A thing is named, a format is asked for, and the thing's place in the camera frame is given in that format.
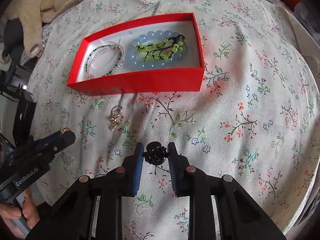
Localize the black hair claw clip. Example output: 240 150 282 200
143 141 168 166

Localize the thin multicolour bead bracelet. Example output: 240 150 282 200
85 43 126 79

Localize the blue bead bracelet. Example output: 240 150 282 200
124 29 189 71

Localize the green bead bracelet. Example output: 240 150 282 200
134 35 188 62

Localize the person's left hand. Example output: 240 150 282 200
1 188 40 239

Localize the black iQOO box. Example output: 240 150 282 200
1 82 37 147

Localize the gold silver earring cluster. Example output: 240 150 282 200
108 105 123 131

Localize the floral bed sheet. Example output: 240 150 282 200
28 0 319 238

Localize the beige fleece jacket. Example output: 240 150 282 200
1 0 83 48

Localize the red Ace box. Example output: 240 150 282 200
67 12 204 96

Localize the crumpled white patterned cloth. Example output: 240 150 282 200
294 2 319 32

